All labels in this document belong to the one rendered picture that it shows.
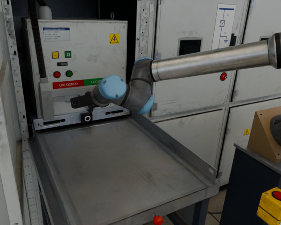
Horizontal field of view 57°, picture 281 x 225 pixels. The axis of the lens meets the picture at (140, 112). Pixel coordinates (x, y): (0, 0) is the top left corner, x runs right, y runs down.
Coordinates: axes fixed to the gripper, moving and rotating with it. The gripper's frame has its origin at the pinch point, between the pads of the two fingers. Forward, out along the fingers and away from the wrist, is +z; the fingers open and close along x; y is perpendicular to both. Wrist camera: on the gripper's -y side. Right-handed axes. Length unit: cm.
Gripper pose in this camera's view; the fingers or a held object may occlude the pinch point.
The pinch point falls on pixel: (84, 105)
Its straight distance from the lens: 127.9
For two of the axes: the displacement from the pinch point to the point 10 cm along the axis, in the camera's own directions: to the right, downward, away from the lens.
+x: -2.1, -9.8, 0.7
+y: 8.8, -1.5, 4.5
